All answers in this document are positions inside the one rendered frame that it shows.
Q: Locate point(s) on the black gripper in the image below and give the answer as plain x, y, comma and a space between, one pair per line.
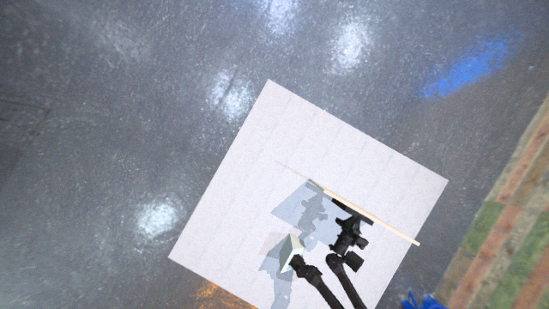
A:
350, 230

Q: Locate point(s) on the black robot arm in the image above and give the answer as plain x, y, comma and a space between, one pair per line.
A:
313, 276

